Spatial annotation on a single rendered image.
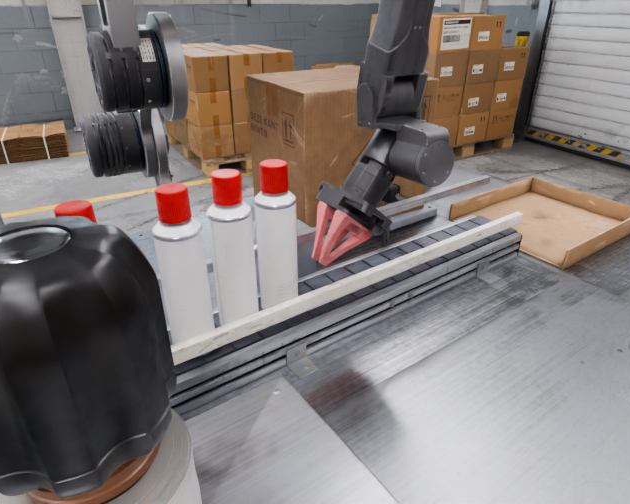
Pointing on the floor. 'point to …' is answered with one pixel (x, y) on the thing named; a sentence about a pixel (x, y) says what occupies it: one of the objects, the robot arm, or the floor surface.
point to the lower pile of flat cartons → (25, 143)
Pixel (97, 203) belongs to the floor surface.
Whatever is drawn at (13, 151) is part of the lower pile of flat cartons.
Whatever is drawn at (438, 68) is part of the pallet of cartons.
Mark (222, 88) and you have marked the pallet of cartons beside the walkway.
